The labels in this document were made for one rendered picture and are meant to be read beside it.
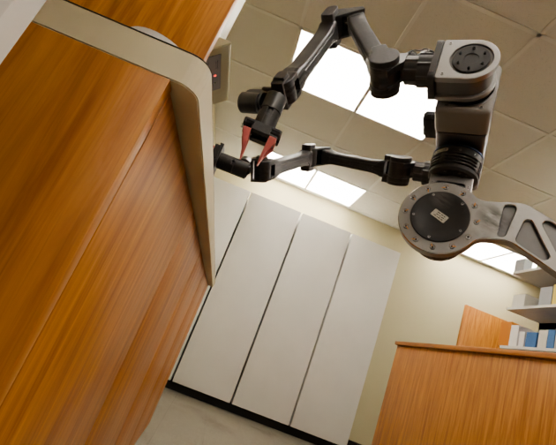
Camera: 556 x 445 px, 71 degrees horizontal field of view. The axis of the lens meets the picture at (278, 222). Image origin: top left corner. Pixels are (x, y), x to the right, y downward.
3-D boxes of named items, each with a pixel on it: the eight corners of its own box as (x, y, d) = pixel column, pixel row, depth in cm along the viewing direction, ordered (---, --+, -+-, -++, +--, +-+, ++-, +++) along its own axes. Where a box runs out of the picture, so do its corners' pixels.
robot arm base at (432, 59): (433, 77, 92) (445, 38, 95) (398, 76, 95) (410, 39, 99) (433, 101, 99) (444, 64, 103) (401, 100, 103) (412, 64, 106)
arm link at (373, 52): (363, -4, 125) (364, 28, 133) (321, 8, 127) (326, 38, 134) (404, 58, 95) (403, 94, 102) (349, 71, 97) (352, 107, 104)
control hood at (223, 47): (184, 50, 120) (197, 26, 123) (191, 107, 151) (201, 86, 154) (219, 65, 120) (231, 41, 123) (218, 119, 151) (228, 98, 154)
